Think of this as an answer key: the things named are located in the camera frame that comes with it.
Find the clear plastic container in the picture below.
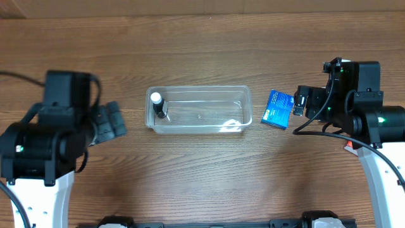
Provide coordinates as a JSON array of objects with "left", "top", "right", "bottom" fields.
[{"left": 145, "top": 85, "right": 252, "bottom": 134}]

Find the dark bottle white cap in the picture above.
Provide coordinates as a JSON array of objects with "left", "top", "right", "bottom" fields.
[{"left": 150, "top": 92, "right": 168, "bottom": 118}]

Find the blue box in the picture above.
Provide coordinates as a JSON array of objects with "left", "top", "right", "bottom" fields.
[{"left": 261, "top": 90, "right": 294, "bottom": 130}]

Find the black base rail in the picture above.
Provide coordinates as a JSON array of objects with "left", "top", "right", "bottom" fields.
[{"left": 96, "top": 210, "right": 358, "bottom": 228}]

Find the red packet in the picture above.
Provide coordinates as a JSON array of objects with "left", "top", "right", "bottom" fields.
[{"left": 344, "top": 141, "right": 358, "bottom": 156}]

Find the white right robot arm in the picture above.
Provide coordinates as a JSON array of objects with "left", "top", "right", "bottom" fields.
[{"left": 293, "top": 57, "right": 404, "bottom": 227}]

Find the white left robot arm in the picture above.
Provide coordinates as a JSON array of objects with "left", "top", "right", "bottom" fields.
[{"left": 1, "top": 70, "right": 127, "bottom": 227}]

